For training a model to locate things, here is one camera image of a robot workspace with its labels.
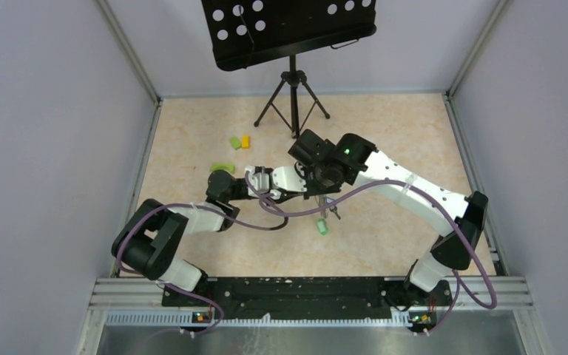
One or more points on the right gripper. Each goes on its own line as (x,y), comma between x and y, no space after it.
(310,191)

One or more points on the green key tag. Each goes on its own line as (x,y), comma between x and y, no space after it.
(322,226)

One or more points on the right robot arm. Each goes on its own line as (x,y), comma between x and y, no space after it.
(458,219)

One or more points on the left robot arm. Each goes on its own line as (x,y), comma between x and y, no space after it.
(148,243)

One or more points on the green curved block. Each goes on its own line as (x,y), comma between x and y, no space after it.
(227,167)

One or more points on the yellow block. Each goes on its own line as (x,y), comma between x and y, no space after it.
(245,142)

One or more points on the black music stand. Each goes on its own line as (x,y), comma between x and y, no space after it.
(248,33)

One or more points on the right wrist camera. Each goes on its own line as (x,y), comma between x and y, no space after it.
(287,178)

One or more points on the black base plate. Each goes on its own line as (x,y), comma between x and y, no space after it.
(311,298)

